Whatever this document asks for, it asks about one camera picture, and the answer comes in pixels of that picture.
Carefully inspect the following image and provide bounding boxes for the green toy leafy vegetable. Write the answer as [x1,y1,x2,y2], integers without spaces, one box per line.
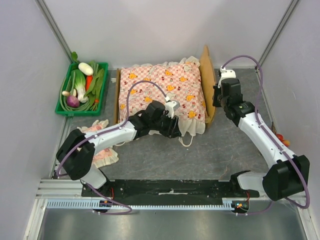
[85,60,105,102]

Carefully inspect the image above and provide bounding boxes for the green toy bok choy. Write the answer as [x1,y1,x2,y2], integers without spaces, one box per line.
[71,69,89,104]

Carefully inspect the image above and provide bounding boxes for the orange toy carrot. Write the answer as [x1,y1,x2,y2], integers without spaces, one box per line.
[85,75,93,91]

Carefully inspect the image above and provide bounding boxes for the green toy long beans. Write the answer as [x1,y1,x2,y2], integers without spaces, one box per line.
[58,69,104,112]

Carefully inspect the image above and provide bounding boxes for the pink frilled pillow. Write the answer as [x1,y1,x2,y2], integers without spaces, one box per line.
[77,119,119,168]

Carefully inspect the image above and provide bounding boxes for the pink checkered duck mattress cover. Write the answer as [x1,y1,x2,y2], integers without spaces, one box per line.
[118,56,206,137]

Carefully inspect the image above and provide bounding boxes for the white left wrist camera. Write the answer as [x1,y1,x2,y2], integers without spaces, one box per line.
[164,100,180,119]

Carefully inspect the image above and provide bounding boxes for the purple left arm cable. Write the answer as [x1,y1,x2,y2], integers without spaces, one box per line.
[56,79,171,215]

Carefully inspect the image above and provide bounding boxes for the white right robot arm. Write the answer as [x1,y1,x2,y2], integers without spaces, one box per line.
[213,78,310,201]

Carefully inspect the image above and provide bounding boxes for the red toy cherry bunch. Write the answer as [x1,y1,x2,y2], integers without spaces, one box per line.
[275,133,291,148]

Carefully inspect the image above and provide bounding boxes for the white toy radish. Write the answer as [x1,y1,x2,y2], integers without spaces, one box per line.
[78,62,94,76]

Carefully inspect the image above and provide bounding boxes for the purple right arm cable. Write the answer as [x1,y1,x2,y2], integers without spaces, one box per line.
[221,54,311,216]

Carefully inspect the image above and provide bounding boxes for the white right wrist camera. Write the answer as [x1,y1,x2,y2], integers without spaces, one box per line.
[217,66,236,89]

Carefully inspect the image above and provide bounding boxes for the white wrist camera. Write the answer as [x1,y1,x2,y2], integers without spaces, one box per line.
[164,100,180,119]
[217,66,236,89]

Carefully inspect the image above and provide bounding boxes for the grey slotted cable duct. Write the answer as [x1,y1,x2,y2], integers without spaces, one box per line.
[46,199,239,211]

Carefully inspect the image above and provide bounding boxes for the wooden pet bed frame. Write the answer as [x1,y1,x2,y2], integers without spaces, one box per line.
[111,45,216,129]

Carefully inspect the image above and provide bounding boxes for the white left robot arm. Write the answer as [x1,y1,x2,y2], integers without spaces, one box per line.
[56,100,181,197]

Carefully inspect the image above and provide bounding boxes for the green plastic crate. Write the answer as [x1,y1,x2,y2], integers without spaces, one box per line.
[55,62,109,117]

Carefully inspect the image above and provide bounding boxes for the toy mushroom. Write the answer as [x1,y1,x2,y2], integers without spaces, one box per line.
[61,91,70,97]

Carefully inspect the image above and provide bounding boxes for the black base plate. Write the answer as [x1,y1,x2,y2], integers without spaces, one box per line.
[81,178,261,203]

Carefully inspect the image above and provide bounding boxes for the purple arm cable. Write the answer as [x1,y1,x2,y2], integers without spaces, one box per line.
[221,54,311,216]
[56,79,171,215]

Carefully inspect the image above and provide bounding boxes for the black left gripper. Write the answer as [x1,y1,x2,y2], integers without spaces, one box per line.
[150,110,182,139]

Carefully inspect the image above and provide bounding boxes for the purple toy onion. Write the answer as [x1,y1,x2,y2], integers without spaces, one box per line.
[66,95,80,108]

